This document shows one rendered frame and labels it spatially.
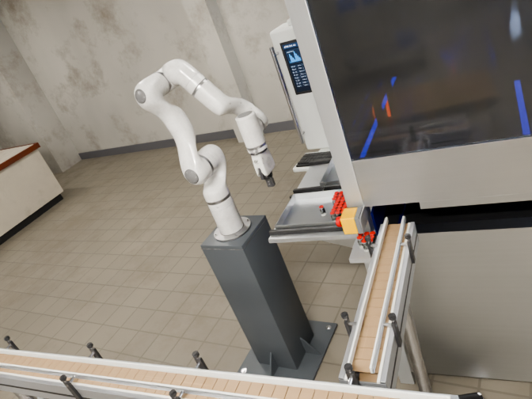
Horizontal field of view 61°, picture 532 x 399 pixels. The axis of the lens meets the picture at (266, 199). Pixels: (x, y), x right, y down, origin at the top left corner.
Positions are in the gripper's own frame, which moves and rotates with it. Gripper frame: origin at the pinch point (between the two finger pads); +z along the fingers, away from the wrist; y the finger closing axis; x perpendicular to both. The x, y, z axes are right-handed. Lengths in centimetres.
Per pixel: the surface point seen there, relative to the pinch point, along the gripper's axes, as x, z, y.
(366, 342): -51, 17, -68
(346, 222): -36.5, 8.6, -21.6
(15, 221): 469, 96, 161
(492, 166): -85, -2, -13
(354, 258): -37, 22, -26
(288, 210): 1.9, 21.3, 9.3
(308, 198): -4.8, 21.7, 19.6
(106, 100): 434, 23, 366
